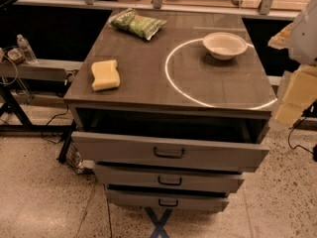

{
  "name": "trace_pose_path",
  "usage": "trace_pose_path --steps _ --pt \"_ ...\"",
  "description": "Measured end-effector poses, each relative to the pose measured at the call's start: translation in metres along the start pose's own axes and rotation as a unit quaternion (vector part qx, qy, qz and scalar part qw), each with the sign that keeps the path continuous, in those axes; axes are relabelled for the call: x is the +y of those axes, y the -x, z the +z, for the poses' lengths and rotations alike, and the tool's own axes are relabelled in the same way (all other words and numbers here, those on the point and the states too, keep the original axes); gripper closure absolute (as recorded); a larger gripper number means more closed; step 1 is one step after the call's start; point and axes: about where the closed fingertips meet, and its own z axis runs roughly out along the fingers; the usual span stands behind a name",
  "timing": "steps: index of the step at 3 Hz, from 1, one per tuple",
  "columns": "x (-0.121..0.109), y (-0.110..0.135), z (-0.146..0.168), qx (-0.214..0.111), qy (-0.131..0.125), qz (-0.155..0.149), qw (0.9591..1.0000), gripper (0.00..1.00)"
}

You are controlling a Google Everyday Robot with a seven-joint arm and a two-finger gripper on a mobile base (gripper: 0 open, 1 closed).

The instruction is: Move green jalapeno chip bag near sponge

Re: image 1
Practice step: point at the yellow sponge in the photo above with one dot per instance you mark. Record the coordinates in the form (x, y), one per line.
(106, 75)

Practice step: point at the roll of tape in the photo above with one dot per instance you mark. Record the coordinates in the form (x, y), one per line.
(15, 56)

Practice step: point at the top grey drawer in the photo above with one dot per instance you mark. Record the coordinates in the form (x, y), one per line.
(172, 153)

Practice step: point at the grey drawer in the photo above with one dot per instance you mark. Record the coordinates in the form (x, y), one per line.
(169, 179)
(166, 200)
(172, 153)

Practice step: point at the bottom grey drawer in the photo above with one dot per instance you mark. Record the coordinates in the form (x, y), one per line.
(166, 200)

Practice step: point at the clear plastic water bottle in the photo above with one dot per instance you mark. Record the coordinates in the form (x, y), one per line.
(26, 50)

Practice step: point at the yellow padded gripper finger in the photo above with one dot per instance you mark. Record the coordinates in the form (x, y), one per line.
(300, 93)
(281, 39)

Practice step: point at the grey side bench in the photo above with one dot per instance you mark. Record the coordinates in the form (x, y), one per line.
(45, 69)

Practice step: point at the green jalapeno chip bag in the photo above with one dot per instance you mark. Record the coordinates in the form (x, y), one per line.
(130, 21)

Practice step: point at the white bowl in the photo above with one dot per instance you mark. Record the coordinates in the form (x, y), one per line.
(224, 46)

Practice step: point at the grey drawer cabinet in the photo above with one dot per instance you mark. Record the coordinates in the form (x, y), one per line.
(171, 87)

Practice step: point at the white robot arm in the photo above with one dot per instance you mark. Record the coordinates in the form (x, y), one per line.
(300, 38)

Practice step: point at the middle grey drawer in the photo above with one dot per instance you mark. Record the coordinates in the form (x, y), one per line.
(169, 179)

